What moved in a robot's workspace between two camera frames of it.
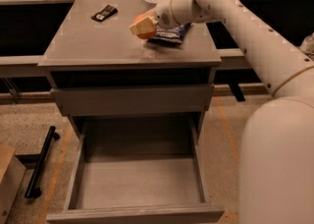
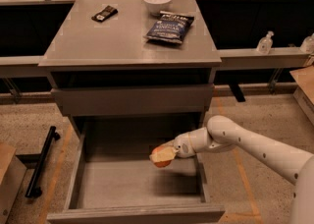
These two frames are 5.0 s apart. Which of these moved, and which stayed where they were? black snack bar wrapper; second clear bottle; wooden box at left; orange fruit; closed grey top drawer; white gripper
Moved: white gripper; orange fruit
Stayed: closed grey top drawer; wooden box at left; second clear bottle; black snack bar wrapper
